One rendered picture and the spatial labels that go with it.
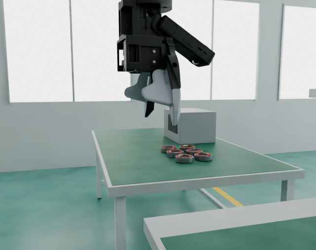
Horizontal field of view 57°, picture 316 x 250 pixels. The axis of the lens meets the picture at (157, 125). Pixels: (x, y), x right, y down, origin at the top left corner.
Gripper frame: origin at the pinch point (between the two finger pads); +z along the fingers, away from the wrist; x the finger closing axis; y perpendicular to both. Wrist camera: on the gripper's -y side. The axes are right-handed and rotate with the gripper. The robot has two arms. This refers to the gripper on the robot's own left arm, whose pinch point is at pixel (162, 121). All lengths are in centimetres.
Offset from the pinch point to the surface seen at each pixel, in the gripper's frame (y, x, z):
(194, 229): -24, -33, 40
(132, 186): -15, -81, 41
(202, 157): -67, -109, 38
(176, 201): -99, -224, 115
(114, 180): -8, -90, 40
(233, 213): -43, -39, 40
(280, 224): -53, -26, 40
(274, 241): -43, -18, 40
